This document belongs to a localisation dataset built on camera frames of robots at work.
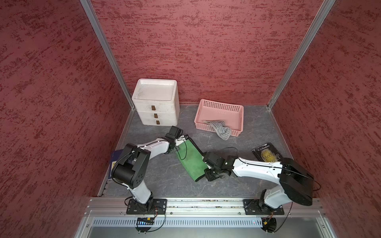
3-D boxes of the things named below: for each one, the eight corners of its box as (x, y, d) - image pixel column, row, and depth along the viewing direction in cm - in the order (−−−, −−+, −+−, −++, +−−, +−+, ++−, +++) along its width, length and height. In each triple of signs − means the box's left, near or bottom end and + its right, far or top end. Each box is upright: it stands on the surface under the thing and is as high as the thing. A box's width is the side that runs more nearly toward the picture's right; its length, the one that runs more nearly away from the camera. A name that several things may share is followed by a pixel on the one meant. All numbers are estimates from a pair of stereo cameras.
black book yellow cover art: (255, 161, 92) (256, 160, 90) (250, 144, 100) (251, 142, 98) (281, 161, 92) (283, 160, 91) (274, 144, 100) (276, 143, 98)
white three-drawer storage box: (139, 126, 109) (127, 101, 89) (146, 104, 124) (137, 78, 104) (178, 126, 109) (174, 101, 89) (180, 104, 124) (177, 78, 104)
